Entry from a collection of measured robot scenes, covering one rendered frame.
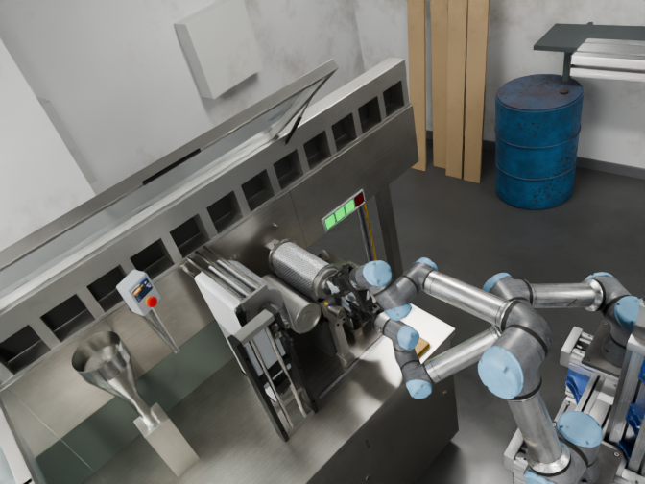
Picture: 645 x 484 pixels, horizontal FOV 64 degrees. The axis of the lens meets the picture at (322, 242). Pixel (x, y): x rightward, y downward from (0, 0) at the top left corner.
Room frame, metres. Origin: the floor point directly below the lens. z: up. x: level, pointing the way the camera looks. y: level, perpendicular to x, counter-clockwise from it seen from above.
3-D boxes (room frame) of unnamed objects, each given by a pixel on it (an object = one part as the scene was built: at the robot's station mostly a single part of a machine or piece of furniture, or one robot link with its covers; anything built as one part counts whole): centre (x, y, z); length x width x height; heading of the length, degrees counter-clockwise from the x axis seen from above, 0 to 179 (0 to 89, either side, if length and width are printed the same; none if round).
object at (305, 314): (1.38, 0.19, 1.18); 0.26 x 0.12 x 0.12; 33
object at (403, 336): (1.14, -0.17, 1.11); 0.11 x 0.08 x 0.09; 33
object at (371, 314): (1.27, -0.09, 1.12); 0.12 x 0.08 x 0.09; 33
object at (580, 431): (0.70, -0.56, 0.98); 0.13 x 0.12 x 0.14; 124
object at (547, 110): (3.02, -1.66, 0.41); 0.56 x 0.54 x 0.81; 40
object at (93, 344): (1.04, 0.69, 1.50); 0.14 x 0.14 x 0.06
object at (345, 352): (1.28, 0.03, 1.05); 0.06 x 0.05 x 0.31; 33
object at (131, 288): (1.07, 0.50, 1.66); 0.07 x 0.07 x 0.10; 50
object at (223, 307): (1.29, 0.39, 1.17); 0.34 x 0.05 x 0.54; 33
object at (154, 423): (1.04, 0.69, 1.19); 0.14 x 0.14 x 0.57
